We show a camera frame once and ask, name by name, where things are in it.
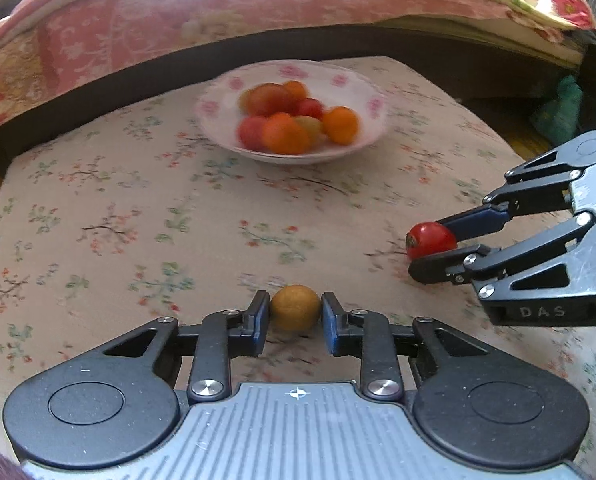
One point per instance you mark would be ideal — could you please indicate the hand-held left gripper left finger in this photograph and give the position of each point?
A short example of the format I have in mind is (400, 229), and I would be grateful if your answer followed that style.
(263, 322)

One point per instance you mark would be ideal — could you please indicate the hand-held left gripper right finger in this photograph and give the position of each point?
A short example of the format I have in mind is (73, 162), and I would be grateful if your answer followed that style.
(328, 327)

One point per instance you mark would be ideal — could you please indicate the floral tablecloth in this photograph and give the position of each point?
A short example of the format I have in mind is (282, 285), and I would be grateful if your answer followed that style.
(103, 185)

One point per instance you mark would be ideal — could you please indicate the white floral plate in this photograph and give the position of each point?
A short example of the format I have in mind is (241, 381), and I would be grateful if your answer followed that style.
(358, 95)

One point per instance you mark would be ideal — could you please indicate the large red-orange tomato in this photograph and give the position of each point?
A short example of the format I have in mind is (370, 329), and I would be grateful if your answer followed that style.
(268, 99)

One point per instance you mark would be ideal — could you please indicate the orange cherry tomato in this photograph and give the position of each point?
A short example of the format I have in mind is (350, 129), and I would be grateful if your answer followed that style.
(284, 133)
(340, 124)
(296, 89)

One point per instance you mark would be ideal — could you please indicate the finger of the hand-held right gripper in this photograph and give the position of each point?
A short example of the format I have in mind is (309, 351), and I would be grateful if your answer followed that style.
(438, 266)
(478, 217)

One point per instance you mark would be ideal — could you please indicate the green cloth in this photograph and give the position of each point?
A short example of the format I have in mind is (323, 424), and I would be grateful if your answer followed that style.
(560, 110)

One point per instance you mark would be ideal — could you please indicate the pink floral quilt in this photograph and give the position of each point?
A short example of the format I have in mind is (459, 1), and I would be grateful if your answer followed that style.
(128, 25)

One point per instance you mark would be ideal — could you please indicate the dark brown bed frame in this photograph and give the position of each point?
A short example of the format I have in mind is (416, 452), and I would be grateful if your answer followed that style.
(103, 85)

